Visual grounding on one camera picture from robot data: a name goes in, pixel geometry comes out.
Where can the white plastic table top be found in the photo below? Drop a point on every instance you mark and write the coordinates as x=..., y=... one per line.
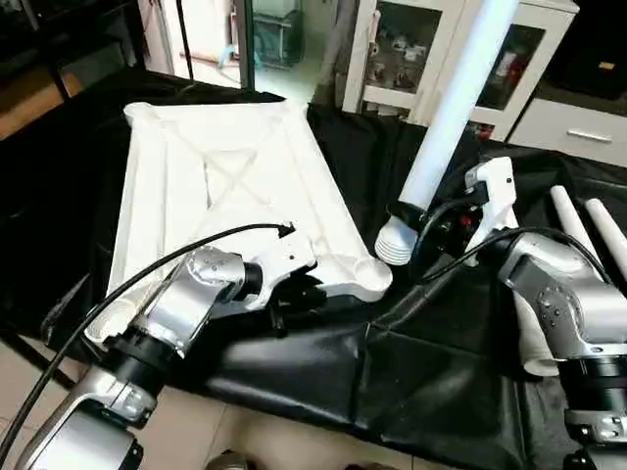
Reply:
x=225, y=176

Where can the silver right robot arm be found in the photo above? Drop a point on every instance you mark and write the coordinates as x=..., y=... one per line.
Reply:
x=568, y=304

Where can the white drawer unit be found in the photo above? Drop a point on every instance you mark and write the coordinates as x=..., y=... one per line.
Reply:
x=573, y=127

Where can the white glass door cabinet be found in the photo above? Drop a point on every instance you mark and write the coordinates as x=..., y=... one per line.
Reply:
x=411, y=49

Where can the black table mat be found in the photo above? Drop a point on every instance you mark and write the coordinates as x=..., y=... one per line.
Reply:
x=411, y=372

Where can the teal plastic stool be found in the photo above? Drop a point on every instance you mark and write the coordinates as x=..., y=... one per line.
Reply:
x=277, y=29

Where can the white plastic table leg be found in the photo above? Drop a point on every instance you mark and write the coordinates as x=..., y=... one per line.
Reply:
x=537, y=333
x=609, y=230
x=573, y=220
x=451, y=108

